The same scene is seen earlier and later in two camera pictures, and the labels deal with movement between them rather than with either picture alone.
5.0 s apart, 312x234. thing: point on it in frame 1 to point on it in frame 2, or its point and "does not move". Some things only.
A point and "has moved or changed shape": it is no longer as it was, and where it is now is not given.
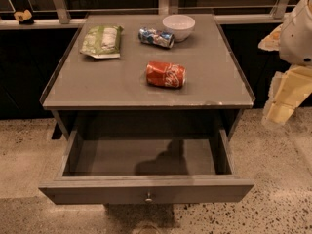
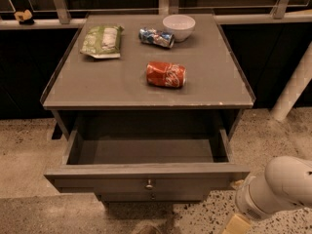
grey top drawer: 112,169 has moved or changed shape
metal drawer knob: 148,199 to 149,185
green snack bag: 101,41 does not move
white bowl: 181,25 does not move
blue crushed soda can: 158,37 does not move
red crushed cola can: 166,74 does not move
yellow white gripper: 297,38 to 248,201
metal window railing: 63,14 does not move
